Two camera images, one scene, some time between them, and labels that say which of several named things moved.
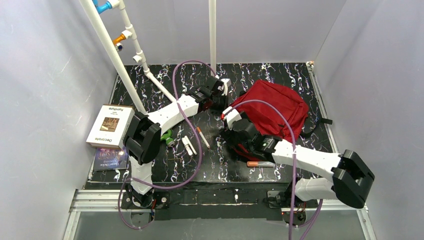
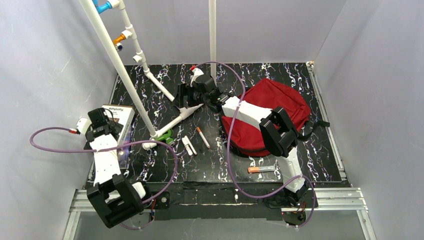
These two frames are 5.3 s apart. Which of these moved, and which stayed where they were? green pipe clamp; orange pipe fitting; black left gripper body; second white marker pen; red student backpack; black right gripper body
Moved: black left gripper body; black right gripper body
Stayed: orange pipe fitting; green pipe clamp; second white marker pen; red student backpack
